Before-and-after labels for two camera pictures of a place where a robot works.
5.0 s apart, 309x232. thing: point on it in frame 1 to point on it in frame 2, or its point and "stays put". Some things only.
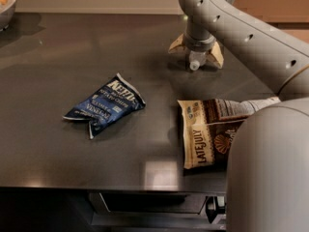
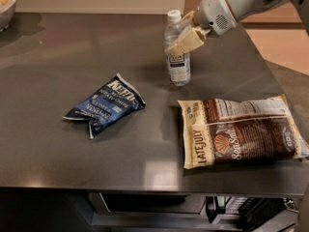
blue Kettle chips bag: [107, 106] stays put
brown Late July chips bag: [209, 126] stays put
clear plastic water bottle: [197, 59] to [179, 66]
